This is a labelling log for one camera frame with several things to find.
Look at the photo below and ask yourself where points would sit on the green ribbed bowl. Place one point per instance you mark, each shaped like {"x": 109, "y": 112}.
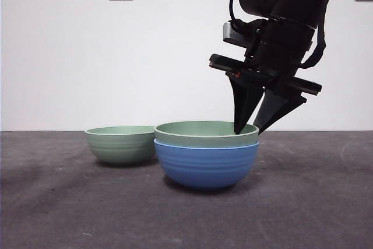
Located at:
{"x": 122, "y": 147}
{"x": 201, "y": 139}

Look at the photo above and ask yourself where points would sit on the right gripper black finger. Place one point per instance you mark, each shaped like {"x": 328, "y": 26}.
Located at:
{"x": 244, "y": 106}
{"x": 277, "y": 109}

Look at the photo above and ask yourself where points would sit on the blue ribbed bowl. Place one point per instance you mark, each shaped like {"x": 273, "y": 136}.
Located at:
{"x": 205, "y": 164}

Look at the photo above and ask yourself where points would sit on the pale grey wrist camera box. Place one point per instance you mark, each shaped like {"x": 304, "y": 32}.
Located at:
{"x": 231, "y": 33}

